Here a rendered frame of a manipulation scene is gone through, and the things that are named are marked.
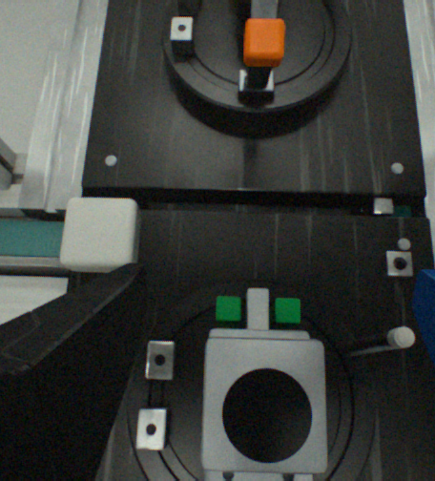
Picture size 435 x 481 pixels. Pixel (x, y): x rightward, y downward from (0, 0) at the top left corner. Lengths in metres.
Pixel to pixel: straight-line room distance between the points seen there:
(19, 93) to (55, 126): 0.17
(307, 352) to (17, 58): 0.47
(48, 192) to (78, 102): 0.07
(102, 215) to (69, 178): 0.06
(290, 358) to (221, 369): 0.03
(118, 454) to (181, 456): 0.04
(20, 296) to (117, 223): 0.12
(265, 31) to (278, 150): 0.10
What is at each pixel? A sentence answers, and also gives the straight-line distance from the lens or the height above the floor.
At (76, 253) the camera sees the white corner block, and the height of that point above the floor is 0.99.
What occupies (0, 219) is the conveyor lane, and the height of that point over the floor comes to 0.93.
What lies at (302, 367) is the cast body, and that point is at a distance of 0.17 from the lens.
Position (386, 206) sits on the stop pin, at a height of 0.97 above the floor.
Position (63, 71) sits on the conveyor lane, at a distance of 0.39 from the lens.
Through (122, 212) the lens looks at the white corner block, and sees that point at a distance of 0.29.
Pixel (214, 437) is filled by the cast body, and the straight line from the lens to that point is 0.17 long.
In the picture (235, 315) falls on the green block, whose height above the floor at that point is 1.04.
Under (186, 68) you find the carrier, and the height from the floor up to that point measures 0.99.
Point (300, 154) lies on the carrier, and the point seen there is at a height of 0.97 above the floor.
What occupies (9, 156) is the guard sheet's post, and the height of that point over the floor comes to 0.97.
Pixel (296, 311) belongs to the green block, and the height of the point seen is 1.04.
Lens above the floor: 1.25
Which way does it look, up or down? 73 degrees down
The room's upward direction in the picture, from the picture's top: 4 degrees counter-clockwise
